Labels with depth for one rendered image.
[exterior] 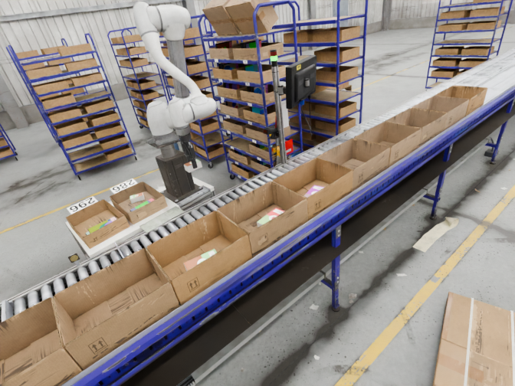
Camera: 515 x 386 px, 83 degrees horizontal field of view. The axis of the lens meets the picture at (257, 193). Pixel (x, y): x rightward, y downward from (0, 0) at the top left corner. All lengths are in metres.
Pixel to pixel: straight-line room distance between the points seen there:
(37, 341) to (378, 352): 1.83
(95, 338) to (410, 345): 1.80
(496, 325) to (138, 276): 2.09
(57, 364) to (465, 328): 2.10
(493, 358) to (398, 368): 0.50
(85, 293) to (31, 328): 0.22
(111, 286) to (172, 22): 1.48
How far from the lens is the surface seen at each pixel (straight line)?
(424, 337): 2.37
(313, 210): 1.65
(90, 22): 11.07
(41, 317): 1.56
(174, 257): 1.59
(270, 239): 1.49
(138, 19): 2.03
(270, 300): 1.65
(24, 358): 1.61
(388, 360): 2.23
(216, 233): 1.65
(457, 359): 2.19
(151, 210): 2.28
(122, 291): 1.59
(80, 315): 1.60
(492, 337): 2.35
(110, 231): 2.22
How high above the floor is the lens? 1.91
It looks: 32 degrees down
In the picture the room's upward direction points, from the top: 9 degrees counter-clockwise
